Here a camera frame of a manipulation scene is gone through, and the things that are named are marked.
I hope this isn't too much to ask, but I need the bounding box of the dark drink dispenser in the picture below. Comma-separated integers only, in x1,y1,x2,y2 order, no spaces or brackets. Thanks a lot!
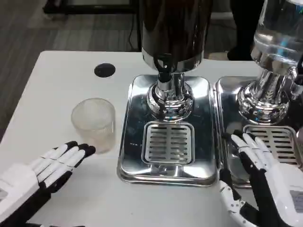
138,0,214,120

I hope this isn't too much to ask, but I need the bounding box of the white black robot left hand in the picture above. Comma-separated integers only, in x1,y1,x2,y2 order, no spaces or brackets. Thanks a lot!
0,140,97,227

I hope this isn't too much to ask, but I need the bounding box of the clear drink dispenser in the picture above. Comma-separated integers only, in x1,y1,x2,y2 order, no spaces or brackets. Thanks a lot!
237,0,303,125

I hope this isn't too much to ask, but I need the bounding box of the black furniture frame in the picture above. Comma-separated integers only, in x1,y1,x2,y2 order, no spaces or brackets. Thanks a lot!
42,0,143,16

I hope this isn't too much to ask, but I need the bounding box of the clear ribbed glass cup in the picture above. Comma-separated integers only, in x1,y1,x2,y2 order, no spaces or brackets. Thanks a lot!
71,97,116,155

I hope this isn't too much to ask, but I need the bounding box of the black dispenser tap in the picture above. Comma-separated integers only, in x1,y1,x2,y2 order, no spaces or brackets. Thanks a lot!
153,53,177,83

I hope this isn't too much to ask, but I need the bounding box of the steel drip tray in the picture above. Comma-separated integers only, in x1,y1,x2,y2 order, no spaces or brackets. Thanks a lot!
214,75,303,189
117,74,220,187

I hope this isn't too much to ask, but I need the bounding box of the slotted steel tray grid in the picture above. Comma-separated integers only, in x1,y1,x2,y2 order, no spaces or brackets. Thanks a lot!
141,122,196,165
242,124,300,166

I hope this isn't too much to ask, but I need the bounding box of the person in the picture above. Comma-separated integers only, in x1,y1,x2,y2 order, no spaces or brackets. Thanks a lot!
227,0,265,61

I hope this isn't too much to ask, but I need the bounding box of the black round cable grommet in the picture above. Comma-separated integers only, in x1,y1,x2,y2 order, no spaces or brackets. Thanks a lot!
94,63,116,78

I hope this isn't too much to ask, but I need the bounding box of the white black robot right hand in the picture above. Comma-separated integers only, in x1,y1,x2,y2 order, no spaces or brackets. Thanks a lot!
219,132,303,227

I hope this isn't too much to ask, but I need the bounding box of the black cable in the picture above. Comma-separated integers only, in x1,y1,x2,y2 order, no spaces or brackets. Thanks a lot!
129,9,141,52

